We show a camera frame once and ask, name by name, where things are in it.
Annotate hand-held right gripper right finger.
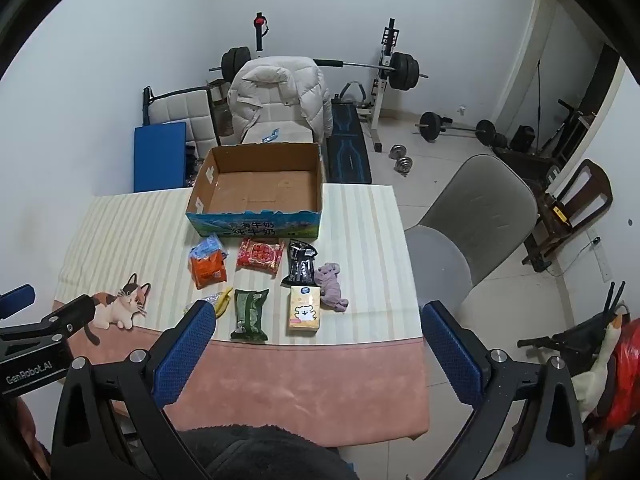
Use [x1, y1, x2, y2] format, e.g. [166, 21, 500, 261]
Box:
[421, 301, 588, 480]

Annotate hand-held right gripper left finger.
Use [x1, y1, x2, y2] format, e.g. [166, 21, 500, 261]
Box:
[50, 300, 217, 480]

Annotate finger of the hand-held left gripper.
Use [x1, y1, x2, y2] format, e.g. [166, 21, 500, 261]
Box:
[42, 294, 97, 337]
[0, 284, 37, 320]

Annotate silver yellow snack packet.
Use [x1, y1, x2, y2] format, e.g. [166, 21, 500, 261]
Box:
[202, 287, 235, 319]

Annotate green tissue packet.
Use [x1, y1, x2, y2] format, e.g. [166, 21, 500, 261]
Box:
[230, 287, 270, 344]

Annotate orange snack packet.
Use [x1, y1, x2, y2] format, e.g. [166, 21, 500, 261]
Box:
[190, 251, 229, 290]

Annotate blue white tissue packet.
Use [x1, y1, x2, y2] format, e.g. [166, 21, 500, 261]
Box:
[189, 233, 228, 263]

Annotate red snack packet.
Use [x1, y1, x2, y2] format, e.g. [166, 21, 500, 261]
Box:
[236, 238, 284, 277]

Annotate yellow bear tissue box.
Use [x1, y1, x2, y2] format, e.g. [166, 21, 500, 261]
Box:
[287, 284, 321, 336]

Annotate purple cloth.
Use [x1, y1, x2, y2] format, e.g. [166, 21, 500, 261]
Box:
[314, 261, 350, 315]

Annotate black packet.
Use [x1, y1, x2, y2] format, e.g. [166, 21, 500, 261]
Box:
[281, 240, 318, 288]

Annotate cardboard box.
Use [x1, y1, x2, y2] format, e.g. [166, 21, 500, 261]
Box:
[186, 142, 324, 239]

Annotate cat sticker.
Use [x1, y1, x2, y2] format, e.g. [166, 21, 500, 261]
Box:
[82, 272, 152, 346]

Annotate striped tablecloth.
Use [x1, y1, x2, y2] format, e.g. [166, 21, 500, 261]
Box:
[57, 182, 424, 346]

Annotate dark fleece garment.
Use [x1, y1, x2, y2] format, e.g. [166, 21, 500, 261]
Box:
[175, 422, 352, 480]

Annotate white goose plush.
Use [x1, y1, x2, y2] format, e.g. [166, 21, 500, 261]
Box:
[570, 312, 627, 422]

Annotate grey chair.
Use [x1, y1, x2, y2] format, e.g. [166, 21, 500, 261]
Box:
[404, 154, 540, 322]

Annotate black router antennas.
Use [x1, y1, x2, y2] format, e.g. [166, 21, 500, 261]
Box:
[606, 281, 629, 317]

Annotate red bag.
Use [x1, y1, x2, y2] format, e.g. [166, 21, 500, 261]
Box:
[597, 317, 640, 434]

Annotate blue board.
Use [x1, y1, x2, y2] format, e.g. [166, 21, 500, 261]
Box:
[133, 120, 187, 194]

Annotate dark low wooden furniture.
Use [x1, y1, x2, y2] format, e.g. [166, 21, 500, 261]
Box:
[492, 145, 567, 197]

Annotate black blue weight bench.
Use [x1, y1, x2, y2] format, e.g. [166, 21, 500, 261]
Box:
[325, 81, 374, 185]

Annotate dark wooden chair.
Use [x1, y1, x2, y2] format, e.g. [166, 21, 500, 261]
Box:
[522, 159, 614, 274]

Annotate black bag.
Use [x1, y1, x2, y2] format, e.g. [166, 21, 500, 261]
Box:
[510, 125, 537, 152]

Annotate short barbell with black plates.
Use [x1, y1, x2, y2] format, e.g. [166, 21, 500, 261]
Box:
[415, 111, 509, 149]

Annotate white padded chair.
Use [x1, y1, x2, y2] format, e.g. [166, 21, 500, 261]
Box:
[142, 85, 222, 162]

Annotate black exercise machine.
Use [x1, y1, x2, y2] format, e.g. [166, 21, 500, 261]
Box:
[537, 100, 597, 162]

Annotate thin black pole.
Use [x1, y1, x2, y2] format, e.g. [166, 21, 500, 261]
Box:
[537, 59, 545, 137]

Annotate white puffer jacket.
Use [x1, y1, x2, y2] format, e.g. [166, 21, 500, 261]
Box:
[227, 55, 334, 139]

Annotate long barbell with black plates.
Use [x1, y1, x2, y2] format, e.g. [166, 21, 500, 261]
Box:
[208, 47, 430, 92]

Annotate black charger with cable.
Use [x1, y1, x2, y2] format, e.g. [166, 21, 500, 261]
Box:
[547, 236, 602, 277]

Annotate white door frame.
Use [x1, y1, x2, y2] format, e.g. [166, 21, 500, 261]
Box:
[495, 0, 562, 136]

